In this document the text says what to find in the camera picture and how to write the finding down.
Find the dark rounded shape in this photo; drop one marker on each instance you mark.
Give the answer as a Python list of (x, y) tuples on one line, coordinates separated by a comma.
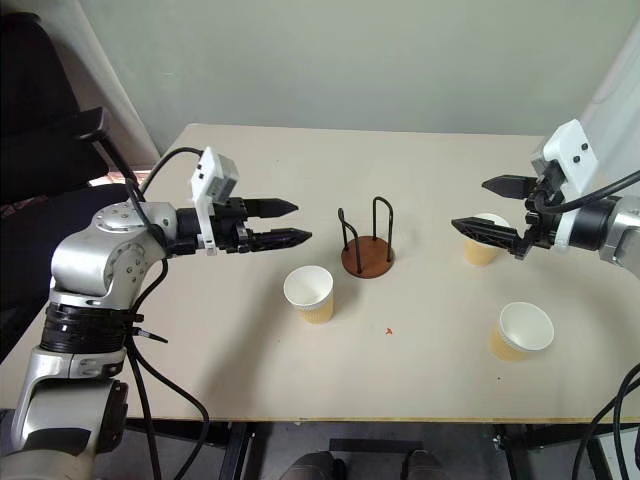
[(424, 466), (312, 467)]

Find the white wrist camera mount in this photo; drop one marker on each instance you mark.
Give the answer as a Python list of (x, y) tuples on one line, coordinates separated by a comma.
[(572, 150), (212, 172)]

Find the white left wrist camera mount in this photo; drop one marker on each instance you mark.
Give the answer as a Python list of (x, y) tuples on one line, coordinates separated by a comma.
[(212, 172)]

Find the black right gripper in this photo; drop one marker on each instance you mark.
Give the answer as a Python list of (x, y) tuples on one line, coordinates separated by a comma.
[(540, 230)]

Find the black metal table frame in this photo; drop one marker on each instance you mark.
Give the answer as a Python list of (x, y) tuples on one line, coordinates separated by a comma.
[(235, 450)]

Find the black office chair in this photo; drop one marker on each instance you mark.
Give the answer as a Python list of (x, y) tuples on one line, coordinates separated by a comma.
[(30, 150)]

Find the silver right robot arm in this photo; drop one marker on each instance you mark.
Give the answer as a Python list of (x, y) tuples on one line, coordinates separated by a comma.
[(620, 235)]

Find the tan paper cup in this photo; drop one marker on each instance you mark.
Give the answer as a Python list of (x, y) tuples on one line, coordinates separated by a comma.
[(312, 300), (479, 254), (525, 325)]

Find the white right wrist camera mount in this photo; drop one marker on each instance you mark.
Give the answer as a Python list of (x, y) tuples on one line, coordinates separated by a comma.
[(572, 150)]

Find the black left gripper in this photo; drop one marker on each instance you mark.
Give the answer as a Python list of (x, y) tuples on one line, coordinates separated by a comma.
[(231, 222)]

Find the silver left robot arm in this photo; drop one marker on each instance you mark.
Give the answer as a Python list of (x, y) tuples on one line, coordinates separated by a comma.
[(85, 260)]

